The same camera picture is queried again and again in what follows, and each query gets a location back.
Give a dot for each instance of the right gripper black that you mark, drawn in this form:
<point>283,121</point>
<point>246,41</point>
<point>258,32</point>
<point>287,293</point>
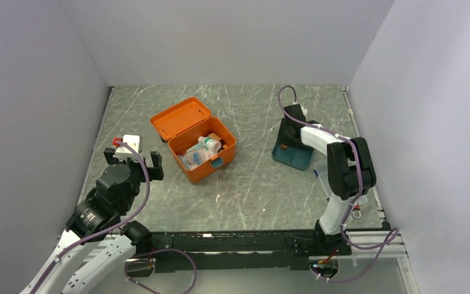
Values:
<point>281,138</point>

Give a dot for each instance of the white green medicine bottle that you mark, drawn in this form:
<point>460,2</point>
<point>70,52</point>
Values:
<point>210,144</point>

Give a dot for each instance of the orange medicine box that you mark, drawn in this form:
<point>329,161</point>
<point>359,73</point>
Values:
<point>181,125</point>

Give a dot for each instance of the clear plastic case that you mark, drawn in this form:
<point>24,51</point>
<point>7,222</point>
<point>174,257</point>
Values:
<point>321,173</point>

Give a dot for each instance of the teal plastic tray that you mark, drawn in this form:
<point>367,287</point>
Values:
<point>295,157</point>

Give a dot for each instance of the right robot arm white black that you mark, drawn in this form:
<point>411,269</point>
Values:
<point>350,171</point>

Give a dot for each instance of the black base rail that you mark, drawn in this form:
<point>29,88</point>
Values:
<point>168,252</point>

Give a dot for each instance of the white gauze pack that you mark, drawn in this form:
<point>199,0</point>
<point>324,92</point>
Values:
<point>195,157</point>

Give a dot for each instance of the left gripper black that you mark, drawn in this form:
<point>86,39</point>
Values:
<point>156,170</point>

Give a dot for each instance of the red handled adjustable wrench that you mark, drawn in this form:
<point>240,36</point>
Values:
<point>356,212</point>

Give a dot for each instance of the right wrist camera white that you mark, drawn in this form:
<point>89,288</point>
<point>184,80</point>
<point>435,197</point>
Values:
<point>304,110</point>

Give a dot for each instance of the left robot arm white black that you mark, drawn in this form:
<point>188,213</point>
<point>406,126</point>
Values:
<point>99,233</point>

